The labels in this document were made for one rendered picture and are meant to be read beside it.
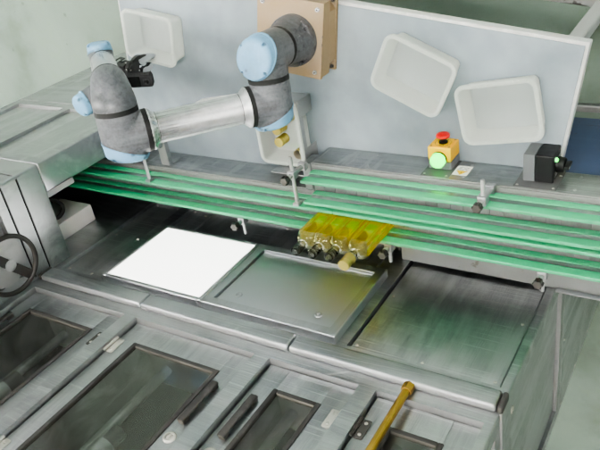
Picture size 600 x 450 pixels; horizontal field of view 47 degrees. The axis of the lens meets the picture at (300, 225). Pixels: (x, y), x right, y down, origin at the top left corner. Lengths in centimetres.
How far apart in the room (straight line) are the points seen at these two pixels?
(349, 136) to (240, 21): 51
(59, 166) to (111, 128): 73
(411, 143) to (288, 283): 57
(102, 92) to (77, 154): 78
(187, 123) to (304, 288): 61
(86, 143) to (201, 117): 81
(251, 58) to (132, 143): 39
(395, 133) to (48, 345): 124
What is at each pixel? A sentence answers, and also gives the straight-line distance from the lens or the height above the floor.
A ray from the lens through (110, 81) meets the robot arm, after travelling 185.
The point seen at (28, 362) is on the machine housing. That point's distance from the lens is 222.
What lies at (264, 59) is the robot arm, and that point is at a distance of 187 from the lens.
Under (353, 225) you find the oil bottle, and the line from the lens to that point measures 204.
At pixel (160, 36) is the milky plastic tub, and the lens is 254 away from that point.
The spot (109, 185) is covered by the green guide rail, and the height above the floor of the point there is 91.
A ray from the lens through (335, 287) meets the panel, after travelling 206.
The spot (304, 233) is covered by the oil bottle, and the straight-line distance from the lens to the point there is 205.
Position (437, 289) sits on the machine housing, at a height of 98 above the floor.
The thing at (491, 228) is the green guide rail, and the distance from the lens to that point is 192.
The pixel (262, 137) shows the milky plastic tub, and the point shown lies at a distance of 231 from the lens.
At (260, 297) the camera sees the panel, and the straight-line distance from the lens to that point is 208.
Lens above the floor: 251
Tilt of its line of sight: 45 degrees down
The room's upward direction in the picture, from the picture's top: 134 degrees counter-clockwise
